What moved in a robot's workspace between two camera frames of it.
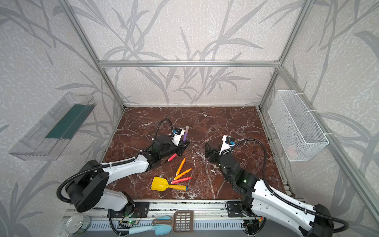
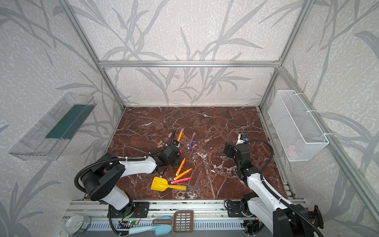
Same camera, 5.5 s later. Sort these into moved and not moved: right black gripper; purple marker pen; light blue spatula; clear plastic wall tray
Moved: right black gripper; purple marker pen
Not moved: clear plastic wall tray; light blue spatula
